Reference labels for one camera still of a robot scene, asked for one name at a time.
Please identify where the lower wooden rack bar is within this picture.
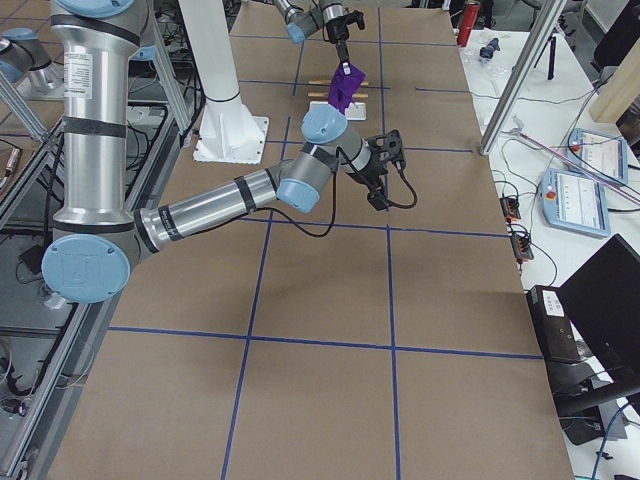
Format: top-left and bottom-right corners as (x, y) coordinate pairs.
(307, 91), (369, 100)

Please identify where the teach pendant tablet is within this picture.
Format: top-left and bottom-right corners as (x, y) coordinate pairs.
(540, 168), (611, 238)
(568, 128), (628, 185)

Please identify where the black monitor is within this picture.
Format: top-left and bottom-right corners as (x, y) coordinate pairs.
(557, 234), (639, 373)

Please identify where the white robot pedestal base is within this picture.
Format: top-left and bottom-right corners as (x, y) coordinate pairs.
(179, 0), (269, 165)

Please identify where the white towel rack base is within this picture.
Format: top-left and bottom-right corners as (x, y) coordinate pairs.
(309, 100), (367, 121)

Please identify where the near teach pendant tablet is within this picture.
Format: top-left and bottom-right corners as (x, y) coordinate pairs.
(540, 168), (611, 238)

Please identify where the black computer box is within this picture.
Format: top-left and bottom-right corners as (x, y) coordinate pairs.
(526, 285), (593, 364)

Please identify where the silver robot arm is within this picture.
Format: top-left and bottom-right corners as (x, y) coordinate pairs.
(41, 1), (404, 303)
(271, 1), (364, 76)

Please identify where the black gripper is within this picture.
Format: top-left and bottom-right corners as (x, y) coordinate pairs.
(349, 144), (392, 210)
(325, 15), (351, 75)

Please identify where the aluminium frame post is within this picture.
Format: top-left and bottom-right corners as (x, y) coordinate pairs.
(479, 0), (565, 155)

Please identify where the upper wooden rack bar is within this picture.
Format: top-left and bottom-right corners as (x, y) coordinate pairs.
(308, 79), (369, 87)

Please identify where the purple microfiber towel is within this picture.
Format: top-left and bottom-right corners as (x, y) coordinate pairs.
(328, 62), (366, 114)

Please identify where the wooden rack bar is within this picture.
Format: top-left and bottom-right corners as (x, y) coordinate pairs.
(307, 91), (369, 100)
(308, 79), (369, 87)

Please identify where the orange black connector box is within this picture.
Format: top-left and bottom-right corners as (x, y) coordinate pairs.
(499, 196), (521, 223)

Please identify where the far teach pendant tablet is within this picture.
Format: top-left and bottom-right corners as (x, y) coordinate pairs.
(568, 128), (628, 185)

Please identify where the right black braided cable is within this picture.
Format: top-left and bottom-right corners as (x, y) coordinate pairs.
(239, 144), (419, 238)

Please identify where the red cylinder bottle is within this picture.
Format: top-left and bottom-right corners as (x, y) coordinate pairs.
(457, 0), (481, 47)

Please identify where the blue black handheld tool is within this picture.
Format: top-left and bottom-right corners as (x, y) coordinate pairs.
(479, 37), (500, 61)

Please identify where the black monitor stand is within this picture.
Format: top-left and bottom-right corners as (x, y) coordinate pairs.
(545, 349), (639, 446)

